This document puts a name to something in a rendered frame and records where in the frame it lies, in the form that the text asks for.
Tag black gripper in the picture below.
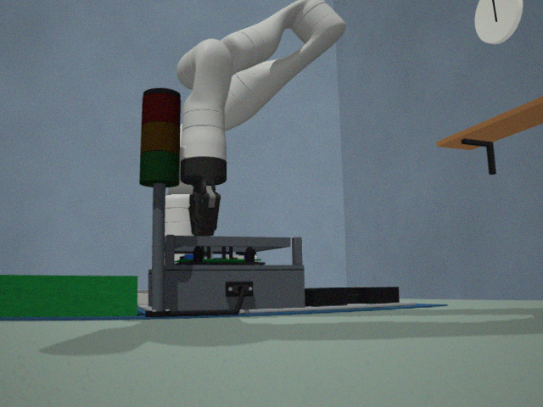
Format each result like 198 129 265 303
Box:
180 157 227 236

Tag green bin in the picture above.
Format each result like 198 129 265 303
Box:
0 275 137 317

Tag green circuit board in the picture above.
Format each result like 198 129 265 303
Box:
175 254 261 263

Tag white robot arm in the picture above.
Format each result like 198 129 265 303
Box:
165 0 346 236

